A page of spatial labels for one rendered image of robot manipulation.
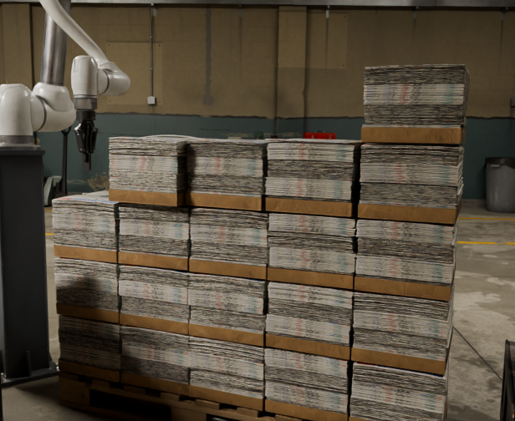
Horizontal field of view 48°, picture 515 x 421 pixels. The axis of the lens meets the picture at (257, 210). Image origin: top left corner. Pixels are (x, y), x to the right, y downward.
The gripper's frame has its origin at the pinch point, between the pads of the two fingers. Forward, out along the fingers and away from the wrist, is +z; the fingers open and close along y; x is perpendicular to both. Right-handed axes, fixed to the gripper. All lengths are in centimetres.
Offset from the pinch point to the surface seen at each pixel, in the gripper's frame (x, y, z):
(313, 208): -100, -19, 11
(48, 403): 7, -19, 96
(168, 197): -50, -22, 10
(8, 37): 507, 489, -142
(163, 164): -48, -22, -1
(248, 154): -78, -19, -6
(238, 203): -75, -19, 10
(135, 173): -36.1, -20.9, 2.0
